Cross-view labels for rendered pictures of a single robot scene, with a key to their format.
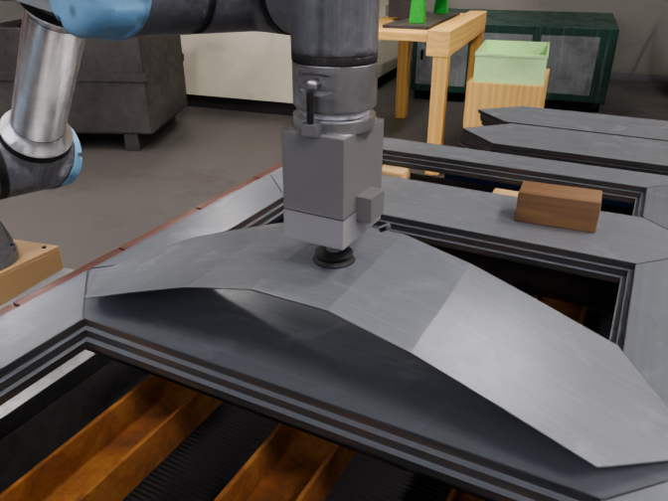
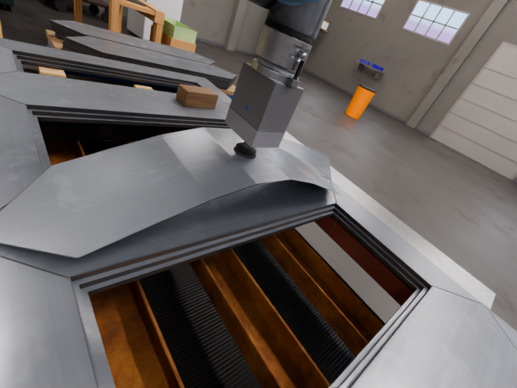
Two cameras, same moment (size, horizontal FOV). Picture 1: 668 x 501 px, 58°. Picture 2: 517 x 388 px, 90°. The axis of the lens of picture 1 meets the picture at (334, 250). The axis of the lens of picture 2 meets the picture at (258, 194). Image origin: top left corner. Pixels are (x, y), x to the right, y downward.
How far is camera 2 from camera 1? 59 cm
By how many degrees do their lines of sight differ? 68
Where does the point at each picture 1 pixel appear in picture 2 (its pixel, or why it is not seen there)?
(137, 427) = (101, 323)
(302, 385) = (252, 220)
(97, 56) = not seen: outside the picture
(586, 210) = (213, 98)
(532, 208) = (192, 99)
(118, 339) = (123, 269)
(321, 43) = (315, 29)
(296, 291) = (269, 175)
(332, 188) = (287, 115)
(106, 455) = (111, 354)
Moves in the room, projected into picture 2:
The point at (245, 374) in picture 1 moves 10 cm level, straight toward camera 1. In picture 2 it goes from (230, 232) to (283, 256)
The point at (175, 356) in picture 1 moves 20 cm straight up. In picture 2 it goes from (180, 249) to (214, 128)
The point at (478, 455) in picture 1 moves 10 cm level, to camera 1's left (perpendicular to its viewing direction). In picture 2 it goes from (313, 209) to (302, 231)
